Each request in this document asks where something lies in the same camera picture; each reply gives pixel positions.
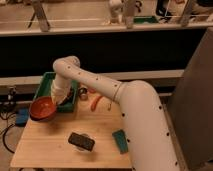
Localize orange bowl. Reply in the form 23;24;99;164
29;96;57;121

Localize purple bowl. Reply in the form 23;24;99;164
31;113;56;122

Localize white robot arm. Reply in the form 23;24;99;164
51;56;181;171

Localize green plastic tray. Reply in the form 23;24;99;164
34;72;79;113

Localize distant green tray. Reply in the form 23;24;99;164
134;16;158;24

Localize orange ball fruit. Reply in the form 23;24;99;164
87;88;96;93

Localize toy carrot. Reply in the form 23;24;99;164
90;95;103;111

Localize teal sponge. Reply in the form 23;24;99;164
112;129;128;154

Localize black sponge block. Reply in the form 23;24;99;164
68;133;95;151

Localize blue box on floor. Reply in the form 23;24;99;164
15;108;29;127

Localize black cables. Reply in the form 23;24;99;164
0;99;21;154

